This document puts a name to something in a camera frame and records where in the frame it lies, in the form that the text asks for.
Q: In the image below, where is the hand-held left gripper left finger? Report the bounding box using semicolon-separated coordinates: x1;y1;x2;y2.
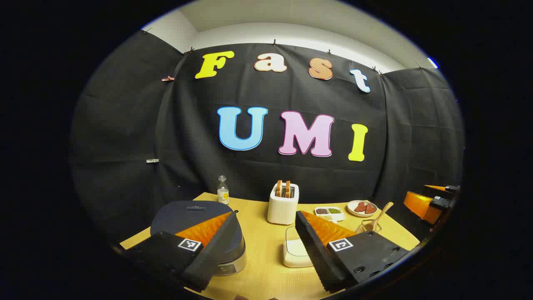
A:
121;210;240;292

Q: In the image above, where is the white toaster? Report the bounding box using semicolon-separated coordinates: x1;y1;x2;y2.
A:
267;182;299;225

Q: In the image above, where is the dark blue rice cooker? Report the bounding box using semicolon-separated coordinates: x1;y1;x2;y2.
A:
150;200;247;276

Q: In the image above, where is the round white plate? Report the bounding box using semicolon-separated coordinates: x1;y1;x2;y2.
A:
347;200;378;218

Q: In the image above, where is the wooden spoon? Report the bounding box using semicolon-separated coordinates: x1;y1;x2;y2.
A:
372;202;394;232

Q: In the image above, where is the metal wire chopstick holder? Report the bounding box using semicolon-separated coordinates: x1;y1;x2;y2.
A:
355;219;382;234

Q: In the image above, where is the white divided bean dish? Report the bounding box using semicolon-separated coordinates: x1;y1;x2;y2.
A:
314;206;346;222

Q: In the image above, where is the glass bottle yellow label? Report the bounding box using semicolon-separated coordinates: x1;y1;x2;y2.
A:
217;175;229;205

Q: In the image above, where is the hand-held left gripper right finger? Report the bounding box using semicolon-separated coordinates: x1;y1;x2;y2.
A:
295;210;411;293

